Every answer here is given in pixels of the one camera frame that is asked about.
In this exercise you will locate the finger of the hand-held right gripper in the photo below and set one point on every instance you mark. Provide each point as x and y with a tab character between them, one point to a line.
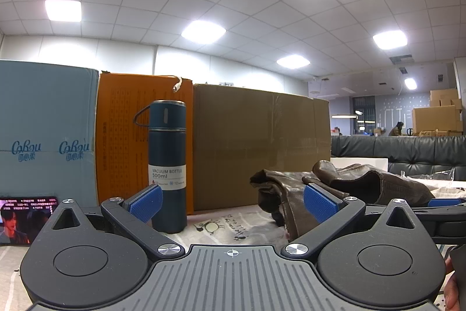
442	202

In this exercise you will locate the clear plastic bag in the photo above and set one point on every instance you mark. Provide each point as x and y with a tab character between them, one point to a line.
433	175

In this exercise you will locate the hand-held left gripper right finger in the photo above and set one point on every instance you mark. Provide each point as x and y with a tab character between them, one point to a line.
320	203

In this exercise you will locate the ceiling vent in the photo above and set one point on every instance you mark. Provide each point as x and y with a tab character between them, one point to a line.
401	59

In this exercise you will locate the dark leather sofa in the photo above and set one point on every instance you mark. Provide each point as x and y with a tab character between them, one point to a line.
400	150

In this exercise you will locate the person's right hand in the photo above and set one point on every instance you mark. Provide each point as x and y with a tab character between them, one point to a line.
455	291

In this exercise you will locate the brown leather garment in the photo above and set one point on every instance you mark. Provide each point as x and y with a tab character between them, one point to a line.
367	183

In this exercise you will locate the black smartphone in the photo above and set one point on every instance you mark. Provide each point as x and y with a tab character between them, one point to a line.
25	220

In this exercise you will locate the stack of cardboard boxes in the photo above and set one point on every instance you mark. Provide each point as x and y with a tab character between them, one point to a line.
435	119

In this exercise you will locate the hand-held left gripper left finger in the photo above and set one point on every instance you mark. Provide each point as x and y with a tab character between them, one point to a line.
145	203

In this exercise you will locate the orange cardboard box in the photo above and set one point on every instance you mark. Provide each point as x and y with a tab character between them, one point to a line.
120	136

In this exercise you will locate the light blue cardboard box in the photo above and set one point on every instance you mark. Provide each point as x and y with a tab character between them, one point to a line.
43	114

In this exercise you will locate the dark blue vacuum bottle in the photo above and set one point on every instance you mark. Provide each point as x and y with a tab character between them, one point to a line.
168	150

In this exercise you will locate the large brown cardboard box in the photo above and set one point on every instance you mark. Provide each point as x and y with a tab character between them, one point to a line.
255	143

